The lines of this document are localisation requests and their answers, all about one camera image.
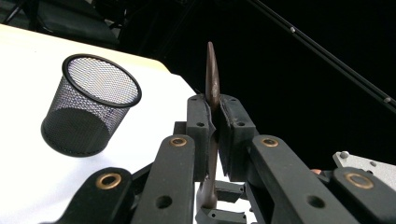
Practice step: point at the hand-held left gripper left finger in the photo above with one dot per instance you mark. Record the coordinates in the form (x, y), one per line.
(199, 112)

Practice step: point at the black metal stand rod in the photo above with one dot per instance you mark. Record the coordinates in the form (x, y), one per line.
(327, 56)

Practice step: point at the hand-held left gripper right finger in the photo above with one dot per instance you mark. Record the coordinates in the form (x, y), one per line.
(236, 127)

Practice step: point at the black mesh pen holder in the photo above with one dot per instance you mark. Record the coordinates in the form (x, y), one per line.
(77, 133)

